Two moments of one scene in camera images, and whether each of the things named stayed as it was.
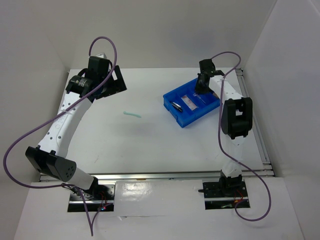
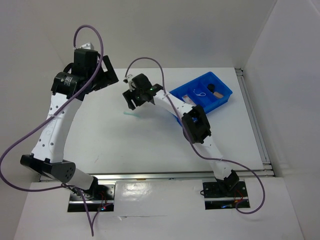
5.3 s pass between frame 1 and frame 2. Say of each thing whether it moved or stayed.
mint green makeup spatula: stayed
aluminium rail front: stayed
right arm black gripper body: moved
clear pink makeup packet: stayed
